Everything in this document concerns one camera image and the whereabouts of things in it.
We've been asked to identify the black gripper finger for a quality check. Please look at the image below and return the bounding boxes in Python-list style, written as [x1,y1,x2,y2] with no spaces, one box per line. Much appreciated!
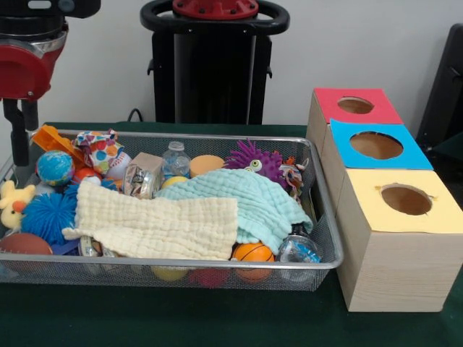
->
[2,99,30,167]
[21,99,39,130]

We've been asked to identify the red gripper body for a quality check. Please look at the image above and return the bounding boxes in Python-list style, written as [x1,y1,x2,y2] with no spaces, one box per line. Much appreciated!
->
[0,34,69,102]

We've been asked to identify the orange plastic toy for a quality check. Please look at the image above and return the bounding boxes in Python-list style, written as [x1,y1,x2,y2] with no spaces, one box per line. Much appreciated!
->
[31,124,86,171]

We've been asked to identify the blue green globe ball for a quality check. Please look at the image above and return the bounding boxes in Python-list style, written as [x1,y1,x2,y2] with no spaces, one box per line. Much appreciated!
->
[35,150,76,187]

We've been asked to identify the yellow duck plush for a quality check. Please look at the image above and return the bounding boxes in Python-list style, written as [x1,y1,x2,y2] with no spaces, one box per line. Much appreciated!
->
[0,180,36,231]

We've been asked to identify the cream waffle cloth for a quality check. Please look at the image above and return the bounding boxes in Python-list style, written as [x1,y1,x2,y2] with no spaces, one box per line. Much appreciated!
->
[61,179,239,261]

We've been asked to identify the mint waffle cloth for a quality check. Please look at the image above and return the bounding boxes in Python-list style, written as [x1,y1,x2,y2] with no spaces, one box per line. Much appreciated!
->
[154,168,314,256]

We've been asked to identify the silver mesh bin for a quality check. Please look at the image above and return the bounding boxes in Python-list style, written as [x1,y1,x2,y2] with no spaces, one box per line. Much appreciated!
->
[0,129,344,293]

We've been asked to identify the wooden box with three holes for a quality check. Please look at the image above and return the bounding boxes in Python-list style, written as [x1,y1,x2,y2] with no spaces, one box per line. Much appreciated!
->
[305,87,463,313]

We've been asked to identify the blue spiky ball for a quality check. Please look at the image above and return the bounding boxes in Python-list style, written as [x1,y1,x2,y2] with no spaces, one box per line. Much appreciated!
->
[20,191,80,245]

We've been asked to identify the polka dot fabric toy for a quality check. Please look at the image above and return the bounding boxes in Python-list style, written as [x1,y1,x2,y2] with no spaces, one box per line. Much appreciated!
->
[72,129,124,175]

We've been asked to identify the brown toy football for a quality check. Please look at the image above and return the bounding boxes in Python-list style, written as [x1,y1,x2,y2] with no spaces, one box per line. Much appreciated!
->
[0,232,54,256]

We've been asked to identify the dark green tablecloth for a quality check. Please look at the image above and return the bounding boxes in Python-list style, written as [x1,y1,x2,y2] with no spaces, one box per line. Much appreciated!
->
[432,132,463,156]
[0,121,463,347]

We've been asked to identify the purple spiky monster toy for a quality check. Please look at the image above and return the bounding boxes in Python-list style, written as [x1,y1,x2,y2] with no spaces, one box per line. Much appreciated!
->
[224,139,285,189]

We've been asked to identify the orange toy basketball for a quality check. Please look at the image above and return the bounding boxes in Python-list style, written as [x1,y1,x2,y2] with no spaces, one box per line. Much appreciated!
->
[231,241,276,283]

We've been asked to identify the black panel on stand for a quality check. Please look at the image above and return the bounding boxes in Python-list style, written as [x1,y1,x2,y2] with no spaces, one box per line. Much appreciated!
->
[415,23,463,153]

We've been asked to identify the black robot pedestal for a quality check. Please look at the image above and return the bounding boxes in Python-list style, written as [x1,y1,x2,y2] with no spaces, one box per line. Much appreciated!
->
[140,0,290,126]

